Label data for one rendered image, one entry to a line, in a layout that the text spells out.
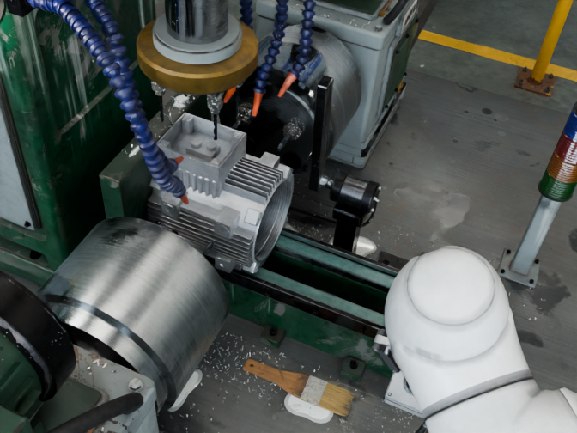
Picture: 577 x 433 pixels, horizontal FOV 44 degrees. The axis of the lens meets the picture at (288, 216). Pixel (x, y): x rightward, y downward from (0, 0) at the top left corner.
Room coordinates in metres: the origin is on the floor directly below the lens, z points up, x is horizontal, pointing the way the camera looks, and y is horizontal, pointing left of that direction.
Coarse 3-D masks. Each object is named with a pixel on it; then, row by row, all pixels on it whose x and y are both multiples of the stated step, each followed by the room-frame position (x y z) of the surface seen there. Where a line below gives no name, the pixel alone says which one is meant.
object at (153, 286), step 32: (128, 224) 0.69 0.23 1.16; (96, 256) 0.63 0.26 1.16; (128, 256) 0.63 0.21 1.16; (160, 256) 0.64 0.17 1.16; (192, 256) 0.66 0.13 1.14; (64, 288) 0.57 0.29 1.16; (96, 288) 0.57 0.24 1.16; (128, 288) 0.58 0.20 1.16; (160, 288) 0.59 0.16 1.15; (192, 288) 0.62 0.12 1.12; (224, 288) 0.65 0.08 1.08; (64, 320) 0.53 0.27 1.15; (96, 320) 0.53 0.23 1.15; (128, 320) 0.53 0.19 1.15; (160, 320) 0.55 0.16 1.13; (192, 320) 0.58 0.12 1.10; (224, 320) 0.64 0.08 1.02; (96, 352) 0.51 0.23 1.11; (128, 352) 0.50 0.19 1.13; (160, 352) 0.52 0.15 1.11; (192, 352) 0.55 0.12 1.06; (160, 384) 0.50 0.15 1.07
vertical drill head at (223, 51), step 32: (192, 0) 0.87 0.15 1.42; (224, 0) 0.90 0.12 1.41; (160, 32) 0.89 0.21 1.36; (192, 32) 0.87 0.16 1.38; (224, 32) 0.90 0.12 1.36; (160, 64) 0.84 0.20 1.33; (192, 64) 0.85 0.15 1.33; (224, 64) 0.86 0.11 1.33; (256, 64) 0.90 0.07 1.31; (160, 96) 0.89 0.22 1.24
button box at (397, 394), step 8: (392, 376) 0.54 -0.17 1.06; (400, 376) 0.54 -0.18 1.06; (392, 384) 0.53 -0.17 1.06; (400, 384) 0.53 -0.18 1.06; (392, 392) 0.52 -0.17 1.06; (400, 392) 0.52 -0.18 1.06; (408, 392) 0.52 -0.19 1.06; (384, 400) 0.53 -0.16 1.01; (392, 400) 0.51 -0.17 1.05; (400, 400) 0.51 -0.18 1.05; (408, 400) 0.51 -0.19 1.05; (400, 408) 0.53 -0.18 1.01; (408, 408) 0.51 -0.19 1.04; (416, 408) 0.50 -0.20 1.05
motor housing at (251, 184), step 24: (240, 168) 0.89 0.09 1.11; (264, 168) 0.90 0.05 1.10; (192, 192) 0.86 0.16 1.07; (240, 192) 0.85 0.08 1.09; (264, 192) 0.84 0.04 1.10; (288, 192) 0.94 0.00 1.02; (168, 216) 0.83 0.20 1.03; (192, 216) 0.82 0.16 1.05; (216, 216) 0.82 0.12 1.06; (240, 216) 0.82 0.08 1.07; (264, 216) 0.93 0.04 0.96; (192, 240) 0.82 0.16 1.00; (216, 240) 0.80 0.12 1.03; (240, 240) 0.79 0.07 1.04; (264, 240) 0.88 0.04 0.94; (240, 264) 0.79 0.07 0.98
